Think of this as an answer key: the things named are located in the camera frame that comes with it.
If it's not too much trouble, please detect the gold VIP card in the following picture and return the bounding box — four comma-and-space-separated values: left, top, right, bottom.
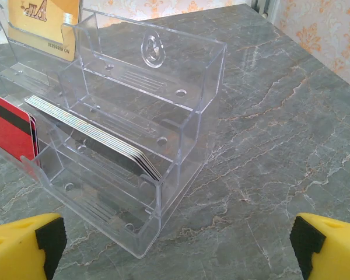
8, 0, 82, 63

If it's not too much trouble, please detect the black card stack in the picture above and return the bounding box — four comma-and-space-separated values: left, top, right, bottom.
24, 94, 164, 181

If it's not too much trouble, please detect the pink card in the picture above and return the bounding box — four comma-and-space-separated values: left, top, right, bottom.
29, 114, 41, 167

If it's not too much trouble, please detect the clear acrylic card stand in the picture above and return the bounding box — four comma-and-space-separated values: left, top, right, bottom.
0, 0, 228, 260

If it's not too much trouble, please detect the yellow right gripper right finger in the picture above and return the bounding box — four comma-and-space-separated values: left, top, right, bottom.
290, 212, 350, 280

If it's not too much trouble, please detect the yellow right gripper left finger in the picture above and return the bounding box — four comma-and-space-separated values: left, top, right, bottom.
0, 212, 67, 280

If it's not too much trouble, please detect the red magnetic stripe card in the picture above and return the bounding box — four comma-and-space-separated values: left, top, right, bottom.
0, 90, 37, 176

